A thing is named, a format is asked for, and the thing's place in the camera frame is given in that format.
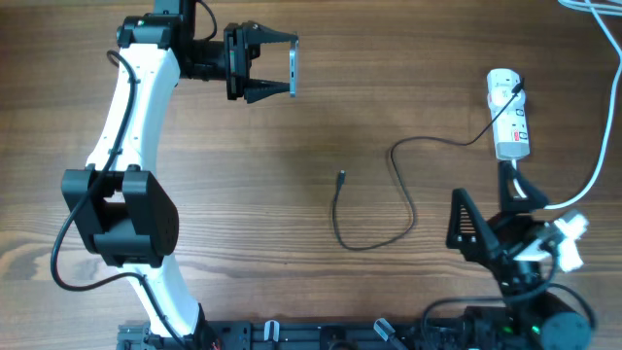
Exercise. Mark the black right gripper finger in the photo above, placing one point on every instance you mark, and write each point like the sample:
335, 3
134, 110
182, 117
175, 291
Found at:
516, 193
469, 232

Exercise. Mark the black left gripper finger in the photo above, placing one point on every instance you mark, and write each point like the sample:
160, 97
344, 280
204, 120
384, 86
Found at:
257, 90
259, 35

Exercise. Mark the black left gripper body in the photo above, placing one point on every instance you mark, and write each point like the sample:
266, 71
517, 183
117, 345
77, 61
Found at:
236, 60

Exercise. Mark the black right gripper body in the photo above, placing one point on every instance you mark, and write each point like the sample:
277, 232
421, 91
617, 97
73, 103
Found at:
511, 236

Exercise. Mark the blue screen smartphone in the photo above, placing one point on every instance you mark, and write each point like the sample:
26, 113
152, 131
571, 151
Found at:
293, 60

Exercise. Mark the white power strip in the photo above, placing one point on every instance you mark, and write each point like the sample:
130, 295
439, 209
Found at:
506, 100

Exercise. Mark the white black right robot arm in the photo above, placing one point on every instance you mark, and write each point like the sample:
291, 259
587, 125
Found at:
524, 315

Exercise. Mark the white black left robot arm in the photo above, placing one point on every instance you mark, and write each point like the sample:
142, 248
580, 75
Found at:
121, 211

